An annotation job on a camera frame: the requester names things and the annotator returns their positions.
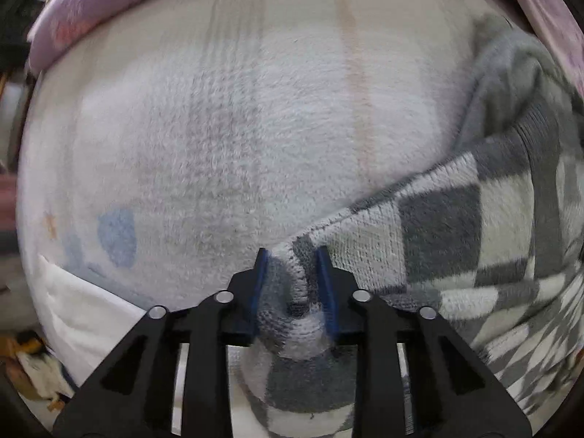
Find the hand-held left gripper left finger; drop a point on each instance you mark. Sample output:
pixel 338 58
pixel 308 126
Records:
pixel 261 279

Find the white mattress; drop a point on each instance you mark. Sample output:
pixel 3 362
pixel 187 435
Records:
pixel 82 319

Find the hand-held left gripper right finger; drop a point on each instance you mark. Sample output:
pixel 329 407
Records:
pixel 326 283

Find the grey white checkered sweater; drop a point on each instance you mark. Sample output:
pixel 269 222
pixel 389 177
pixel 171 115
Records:
pixel 438 228

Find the pink hanging cloth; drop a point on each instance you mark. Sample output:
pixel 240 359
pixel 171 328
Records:
pixel 7 198

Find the floral printed bed sheet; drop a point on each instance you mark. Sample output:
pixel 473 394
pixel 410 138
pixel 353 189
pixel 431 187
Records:
pixel 228 123

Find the pale crumpled cloth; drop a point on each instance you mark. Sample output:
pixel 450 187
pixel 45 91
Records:
pixel 39 369

